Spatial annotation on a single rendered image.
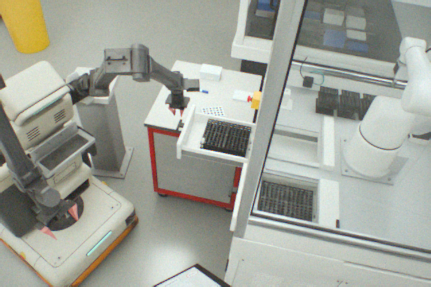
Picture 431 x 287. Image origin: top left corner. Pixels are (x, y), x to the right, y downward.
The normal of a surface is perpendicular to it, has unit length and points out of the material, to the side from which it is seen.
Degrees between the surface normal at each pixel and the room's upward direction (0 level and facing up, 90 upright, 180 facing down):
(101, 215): 0
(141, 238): 0
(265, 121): 90
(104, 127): 90
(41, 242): 0
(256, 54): 90
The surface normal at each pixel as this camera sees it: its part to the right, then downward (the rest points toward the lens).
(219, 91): 0.07, -0.68
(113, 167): -0.07, 0.72
